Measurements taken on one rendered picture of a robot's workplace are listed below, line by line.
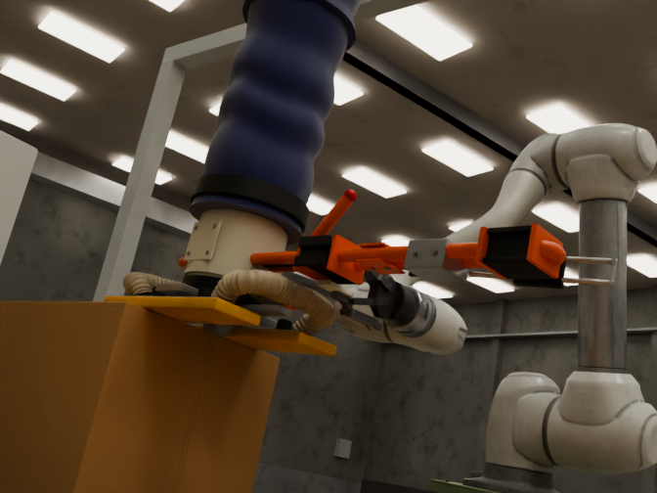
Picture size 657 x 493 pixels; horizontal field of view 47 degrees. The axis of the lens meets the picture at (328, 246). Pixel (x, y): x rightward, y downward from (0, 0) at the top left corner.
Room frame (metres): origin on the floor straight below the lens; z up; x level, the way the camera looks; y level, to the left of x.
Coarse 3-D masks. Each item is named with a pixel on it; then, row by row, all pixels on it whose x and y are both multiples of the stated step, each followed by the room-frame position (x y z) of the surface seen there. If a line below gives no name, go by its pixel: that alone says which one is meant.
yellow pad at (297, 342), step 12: (288, 324) 1.39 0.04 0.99; (228, 336) 1.43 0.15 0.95; (240, 336) 1.41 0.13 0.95; (252, 336) 1.38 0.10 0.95; (264, 336) 1.36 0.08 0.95; (276, 336) 1.33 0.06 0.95; (288, 336) 1.31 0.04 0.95; (300, 336) 1.30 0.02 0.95; (312, 336) 1.32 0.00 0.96; (264, 348) 1.47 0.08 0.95; (276, 348) 1.43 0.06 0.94; (288, 348) 1.40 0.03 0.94; (300, 348) 1.36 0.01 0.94; (312, 348) 1.33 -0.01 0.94; (324, 348) 1.34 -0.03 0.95
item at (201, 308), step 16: (208, 288) 1.25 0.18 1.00; (144, 304) 1.30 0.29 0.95; (160, 304) 1.26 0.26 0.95; (176, 304) 1.23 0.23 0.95; (192, 304) 1.20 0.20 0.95; (208, 304) 1.17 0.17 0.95; (224, 304) 1.17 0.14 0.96; (192, 320) 1.32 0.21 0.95; (208, 320) 1.28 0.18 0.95; (224, 320) 1.24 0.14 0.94; (240, 320) 1.21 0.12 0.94; (256, 320) 1.22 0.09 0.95
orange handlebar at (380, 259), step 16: (544, 240) 0.91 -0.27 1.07; (256, 256) 1.29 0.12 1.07; (272, 256) 1.26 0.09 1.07; (288, 256) 1.23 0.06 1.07; (352, 256) 1.13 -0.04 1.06; (368, 256) 1.11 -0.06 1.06; (384, 256) 1.08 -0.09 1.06; (400, 256) 1.06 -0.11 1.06; (448, 256) 1.01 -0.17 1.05; (464, 256) 0.99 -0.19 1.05; (544, 256) 0.91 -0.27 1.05; (560, 256) 0.91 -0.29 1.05; (384, 272) 1.14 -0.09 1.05; (400, 272) 1.12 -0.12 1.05
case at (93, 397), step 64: (0, 320) 1.54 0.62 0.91; (64, 320) 1.38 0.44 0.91; (128, 320) 1.28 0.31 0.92; (0, 384) 1.48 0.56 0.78; (64, 384) 1.34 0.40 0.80; (128, 384) 1.31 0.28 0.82; (192, 384) 1.41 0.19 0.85; (256, 384) 1.53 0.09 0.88; (0, 448) 1.44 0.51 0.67; (64, 448) 1.31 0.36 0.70; (128, 448) 1.33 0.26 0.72; (192, 448) 1.43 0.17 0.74; (256, 448) 1.56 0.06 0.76
